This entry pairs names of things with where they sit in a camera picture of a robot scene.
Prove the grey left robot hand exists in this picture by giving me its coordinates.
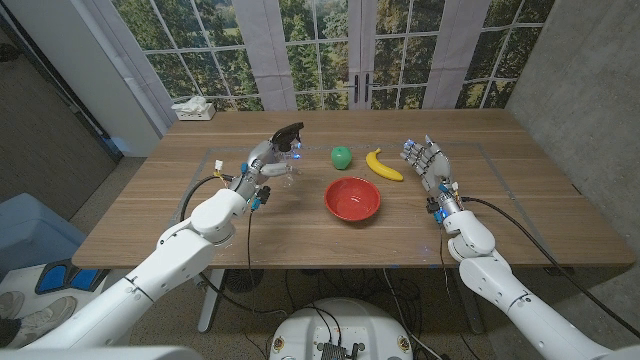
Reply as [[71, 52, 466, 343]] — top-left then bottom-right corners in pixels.
[[230, 134, 304, 194]]

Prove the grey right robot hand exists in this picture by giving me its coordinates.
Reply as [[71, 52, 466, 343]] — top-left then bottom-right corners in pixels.
[[399, 134, 461, 210]]

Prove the clear spray bottle black trigger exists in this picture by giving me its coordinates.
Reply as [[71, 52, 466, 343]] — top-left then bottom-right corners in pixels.
[[270, 121, 305, 189]]

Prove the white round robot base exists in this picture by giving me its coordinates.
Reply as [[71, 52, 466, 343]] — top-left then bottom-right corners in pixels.
[[268, 297, 413, 360]]

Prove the yellow banana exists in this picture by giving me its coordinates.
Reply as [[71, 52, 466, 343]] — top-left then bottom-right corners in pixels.
[[365, 147, 405, 183]]

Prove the green apple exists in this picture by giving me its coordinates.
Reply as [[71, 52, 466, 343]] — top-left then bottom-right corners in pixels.
[[330, 145, 353, 171]]

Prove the red bowl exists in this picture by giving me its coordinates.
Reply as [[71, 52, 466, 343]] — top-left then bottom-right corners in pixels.
[[323, 175, 382, 223]]

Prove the white tissue box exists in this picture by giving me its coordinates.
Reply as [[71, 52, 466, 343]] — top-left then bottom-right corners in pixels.
[[170, 95, 217, 122]]

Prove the printed window forest backdrop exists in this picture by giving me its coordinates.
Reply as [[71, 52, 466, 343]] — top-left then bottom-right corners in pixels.
[[82, 0, 557, 112]]

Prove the black round fan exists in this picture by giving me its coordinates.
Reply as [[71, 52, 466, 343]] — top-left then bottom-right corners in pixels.
[[223, 268, 265, 294]]

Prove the grey table leg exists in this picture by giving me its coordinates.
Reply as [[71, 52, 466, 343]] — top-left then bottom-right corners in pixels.
[[452, 267, 486, 335]]

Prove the white table leg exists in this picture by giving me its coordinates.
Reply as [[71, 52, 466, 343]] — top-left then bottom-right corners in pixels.
[[197, 268, 227, 335]]

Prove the blue and black pad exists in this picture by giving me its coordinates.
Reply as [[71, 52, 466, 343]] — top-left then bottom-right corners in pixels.
[[33, 258, 110, 296]]

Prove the light blue storage bin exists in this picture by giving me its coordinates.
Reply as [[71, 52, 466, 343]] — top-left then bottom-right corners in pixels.
[[0, 192, 89, 281]]

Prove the white robot torso shell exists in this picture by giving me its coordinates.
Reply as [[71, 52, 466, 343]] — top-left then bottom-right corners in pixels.
[[0, 345, 205, 360]]

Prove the grey white sneaker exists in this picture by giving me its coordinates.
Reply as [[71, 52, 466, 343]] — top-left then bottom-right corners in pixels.
[[0, 290, 25, 321], [3, 295, 79, 350]]

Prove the white floor platform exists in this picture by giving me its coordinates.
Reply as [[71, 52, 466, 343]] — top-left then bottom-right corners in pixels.
[[0, 262, 132, 346]]

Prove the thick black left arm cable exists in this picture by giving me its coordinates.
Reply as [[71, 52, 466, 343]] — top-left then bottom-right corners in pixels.
[[179, 173, 289, 317]]

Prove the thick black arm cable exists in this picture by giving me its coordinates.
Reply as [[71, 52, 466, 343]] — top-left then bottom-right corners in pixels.
[[459, 196, 640, 340], [179, 173, 289, 317]]

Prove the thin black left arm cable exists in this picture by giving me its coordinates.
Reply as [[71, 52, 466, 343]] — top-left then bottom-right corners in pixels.
[[245, 208, 257, 316]]

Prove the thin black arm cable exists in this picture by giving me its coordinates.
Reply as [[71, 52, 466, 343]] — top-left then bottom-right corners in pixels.
[[437, 221, 481, 360], [245, 208, 257, 316]]

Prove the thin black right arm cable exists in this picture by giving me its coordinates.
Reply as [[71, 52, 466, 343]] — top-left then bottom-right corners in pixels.
[[437, 221, 481, 360]]

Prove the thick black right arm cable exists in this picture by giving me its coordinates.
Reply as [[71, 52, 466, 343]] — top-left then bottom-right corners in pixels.
[[459, 196, 640, 340]]

